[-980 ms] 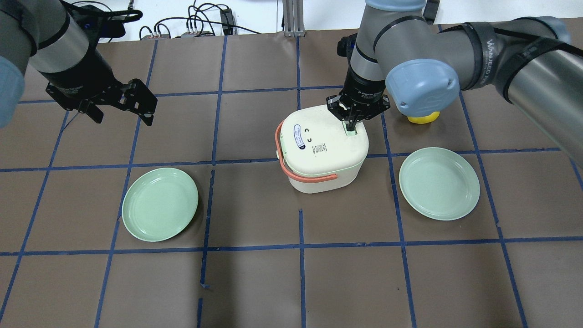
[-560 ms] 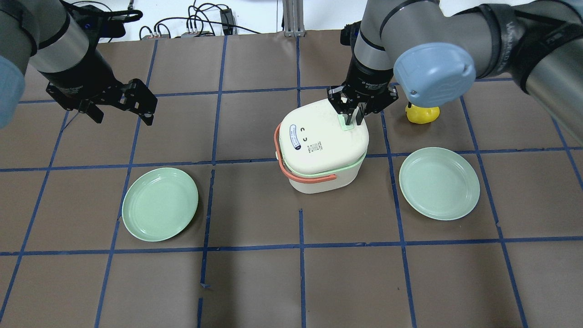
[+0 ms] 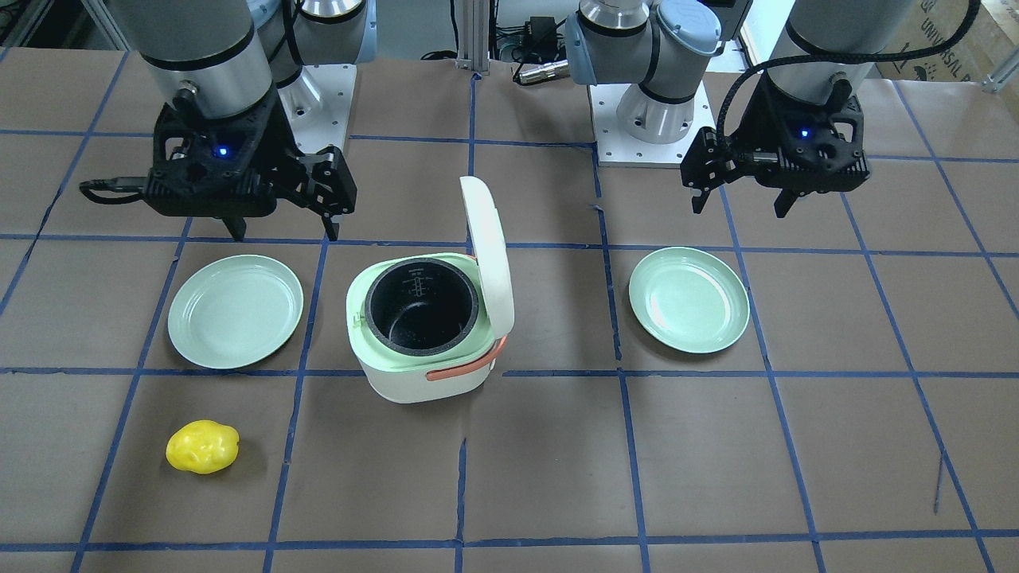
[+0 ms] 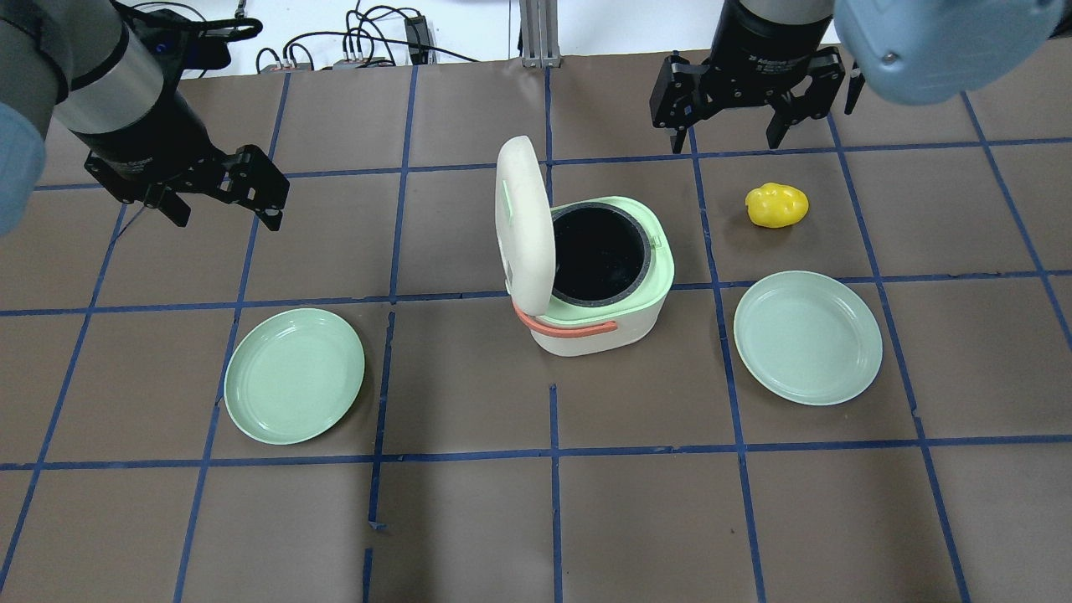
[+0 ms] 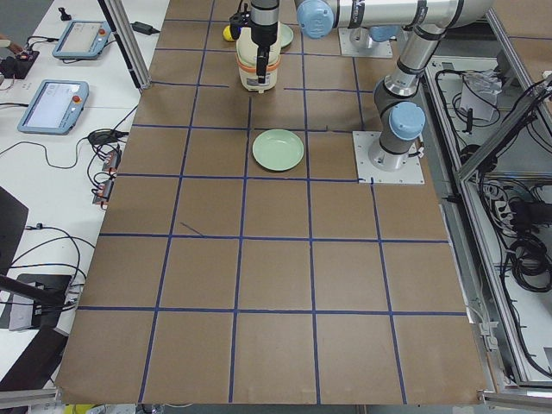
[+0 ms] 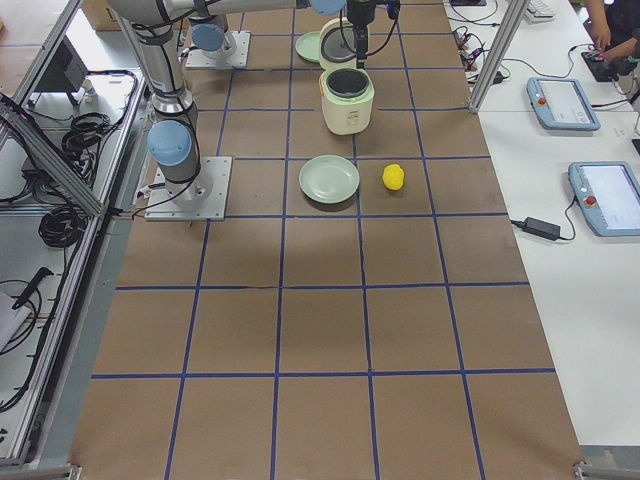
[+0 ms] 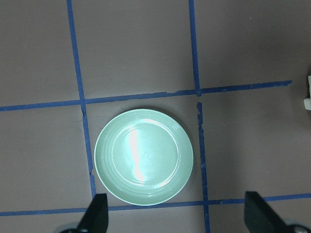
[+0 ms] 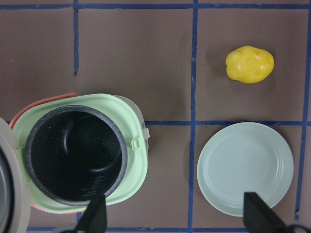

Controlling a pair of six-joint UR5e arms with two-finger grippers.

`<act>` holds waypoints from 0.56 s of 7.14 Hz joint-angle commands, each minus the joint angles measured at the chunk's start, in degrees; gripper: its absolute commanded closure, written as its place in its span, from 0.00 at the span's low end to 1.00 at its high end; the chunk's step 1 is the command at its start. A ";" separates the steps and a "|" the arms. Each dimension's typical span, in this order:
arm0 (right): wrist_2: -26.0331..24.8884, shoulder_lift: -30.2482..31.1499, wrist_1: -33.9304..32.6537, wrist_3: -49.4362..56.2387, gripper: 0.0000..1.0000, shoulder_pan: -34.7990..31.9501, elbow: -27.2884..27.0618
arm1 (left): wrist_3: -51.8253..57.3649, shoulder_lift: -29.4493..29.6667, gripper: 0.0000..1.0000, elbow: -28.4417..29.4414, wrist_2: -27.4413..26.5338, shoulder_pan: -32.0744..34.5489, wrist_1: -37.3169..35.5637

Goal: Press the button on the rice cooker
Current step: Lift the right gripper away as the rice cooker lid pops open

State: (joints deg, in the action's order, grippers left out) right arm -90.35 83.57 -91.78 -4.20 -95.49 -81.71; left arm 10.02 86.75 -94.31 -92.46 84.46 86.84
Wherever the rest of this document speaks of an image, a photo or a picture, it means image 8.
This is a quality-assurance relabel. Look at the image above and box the green plate far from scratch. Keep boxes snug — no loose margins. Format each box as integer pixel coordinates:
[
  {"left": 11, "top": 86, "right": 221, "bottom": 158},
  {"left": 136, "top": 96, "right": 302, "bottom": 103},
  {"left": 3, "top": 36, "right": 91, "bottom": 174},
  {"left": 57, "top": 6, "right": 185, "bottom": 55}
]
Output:
[{"left": 197, "top": 122, "right": 294, "bottom": 217}]

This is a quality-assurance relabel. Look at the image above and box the brown paper table mat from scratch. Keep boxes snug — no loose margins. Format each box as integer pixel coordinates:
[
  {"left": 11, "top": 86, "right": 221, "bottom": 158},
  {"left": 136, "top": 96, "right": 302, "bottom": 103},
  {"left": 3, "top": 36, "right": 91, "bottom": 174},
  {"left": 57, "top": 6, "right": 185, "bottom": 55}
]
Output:
[{"left": 0, "top": 0, "right": 311, "bottom": 233}]

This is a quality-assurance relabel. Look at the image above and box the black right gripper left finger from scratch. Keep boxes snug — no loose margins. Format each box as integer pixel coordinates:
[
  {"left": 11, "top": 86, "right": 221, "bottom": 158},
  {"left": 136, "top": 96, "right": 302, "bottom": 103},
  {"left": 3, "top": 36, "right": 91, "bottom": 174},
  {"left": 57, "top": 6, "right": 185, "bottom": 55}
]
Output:
[{"left": 74, "top": 194, "right": 107, "bottom": 233}]

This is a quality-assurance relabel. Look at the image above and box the yellow toy potato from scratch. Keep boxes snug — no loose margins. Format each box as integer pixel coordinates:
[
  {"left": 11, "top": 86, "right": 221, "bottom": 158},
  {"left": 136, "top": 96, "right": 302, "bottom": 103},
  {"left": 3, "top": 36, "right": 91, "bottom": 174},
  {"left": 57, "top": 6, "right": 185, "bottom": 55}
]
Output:
[{"left": 225, "top": 46, "right": 275, "bottom": 84}]

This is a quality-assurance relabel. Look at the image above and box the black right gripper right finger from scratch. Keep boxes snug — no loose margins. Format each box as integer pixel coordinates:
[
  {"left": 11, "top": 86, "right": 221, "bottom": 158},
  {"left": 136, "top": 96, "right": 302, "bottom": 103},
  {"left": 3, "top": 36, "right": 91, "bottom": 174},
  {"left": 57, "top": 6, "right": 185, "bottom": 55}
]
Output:
[{"left": 243, "top": 192, "right": 289, "bottom": 233}]

